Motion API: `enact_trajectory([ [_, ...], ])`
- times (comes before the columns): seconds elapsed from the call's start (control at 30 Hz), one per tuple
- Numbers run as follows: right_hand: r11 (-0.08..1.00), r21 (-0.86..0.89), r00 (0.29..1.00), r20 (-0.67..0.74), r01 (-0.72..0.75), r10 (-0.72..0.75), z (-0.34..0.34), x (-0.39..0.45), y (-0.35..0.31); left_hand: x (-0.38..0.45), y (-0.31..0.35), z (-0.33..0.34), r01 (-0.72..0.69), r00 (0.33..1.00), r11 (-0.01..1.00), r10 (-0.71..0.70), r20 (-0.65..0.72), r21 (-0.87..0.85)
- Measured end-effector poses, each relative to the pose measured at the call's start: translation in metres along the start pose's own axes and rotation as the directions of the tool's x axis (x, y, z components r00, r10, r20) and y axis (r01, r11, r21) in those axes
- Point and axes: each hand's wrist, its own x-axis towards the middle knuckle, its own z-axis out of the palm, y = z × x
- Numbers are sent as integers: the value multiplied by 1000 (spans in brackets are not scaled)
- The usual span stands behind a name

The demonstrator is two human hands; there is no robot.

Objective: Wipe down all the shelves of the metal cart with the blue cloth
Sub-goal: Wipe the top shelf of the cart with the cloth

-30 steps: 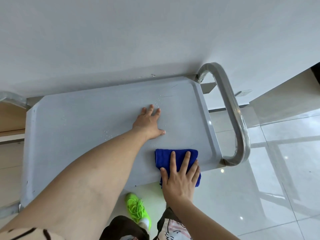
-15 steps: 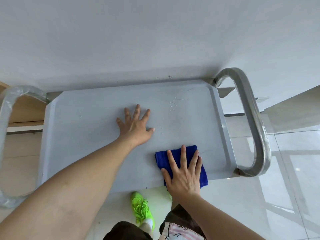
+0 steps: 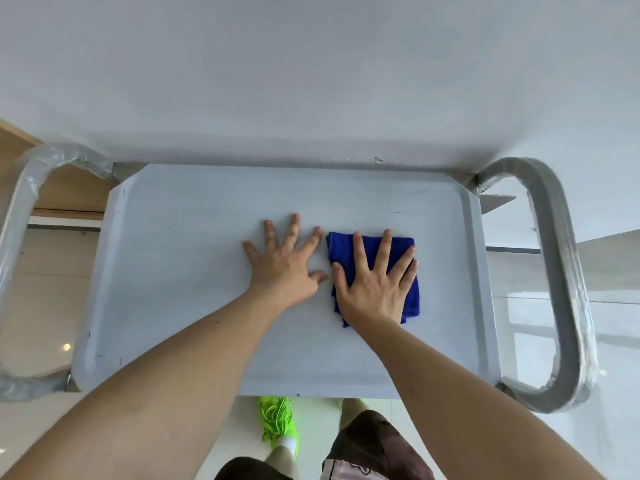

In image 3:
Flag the person's left forearm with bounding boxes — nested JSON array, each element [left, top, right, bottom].
[[0, 290, 287, 480]]

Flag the dark brown shorts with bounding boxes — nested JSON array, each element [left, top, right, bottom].
[[215, 410, 436, 480]]

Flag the plastic-wrapped metal cart handle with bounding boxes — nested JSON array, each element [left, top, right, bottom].
[[0, 143, 121, 402]]

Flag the blue microfibre cloth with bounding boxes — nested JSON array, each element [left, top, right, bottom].
[[326, 232, 421, 329]]

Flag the light wooden cabinet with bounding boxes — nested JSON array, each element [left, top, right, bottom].
[[0, 120, 117, 221]]

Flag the person's right forearm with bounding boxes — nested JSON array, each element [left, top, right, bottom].
[[349, 315, 607, 480]]

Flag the bare grey metal cart handle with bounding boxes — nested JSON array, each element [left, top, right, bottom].
[[470, 157, 600, 414]]

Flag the person's right hand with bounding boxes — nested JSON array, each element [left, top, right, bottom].
[[331, 230, 419, 329]]

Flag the white cart tray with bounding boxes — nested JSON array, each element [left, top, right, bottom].
[[71, 164, 503, 399]]

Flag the neon green shoe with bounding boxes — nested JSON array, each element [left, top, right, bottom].
[[257, 396, 301, 460]]

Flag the person's left hand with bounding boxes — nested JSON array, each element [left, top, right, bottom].
[[243, 214, 329, 315]]

